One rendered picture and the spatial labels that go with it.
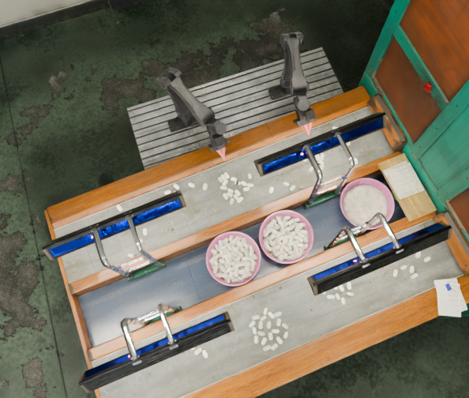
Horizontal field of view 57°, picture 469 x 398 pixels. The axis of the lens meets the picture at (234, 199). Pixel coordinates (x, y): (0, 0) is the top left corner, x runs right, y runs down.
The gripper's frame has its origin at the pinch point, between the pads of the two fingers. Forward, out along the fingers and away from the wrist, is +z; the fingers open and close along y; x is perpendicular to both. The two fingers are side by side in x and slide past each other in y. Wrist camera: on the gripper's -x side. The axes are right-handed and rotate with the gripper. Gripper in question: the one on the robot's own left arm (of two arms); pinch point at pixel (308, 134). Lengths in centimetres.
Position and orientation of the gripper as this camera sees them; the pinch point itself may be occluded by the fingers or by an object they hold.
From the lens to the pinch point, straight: 224.3
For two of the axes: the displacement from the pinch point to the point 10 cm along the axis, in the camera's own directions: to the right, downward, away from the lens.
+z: 3.1, 8.8, 3.7
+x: -2.1, -3.2, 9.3
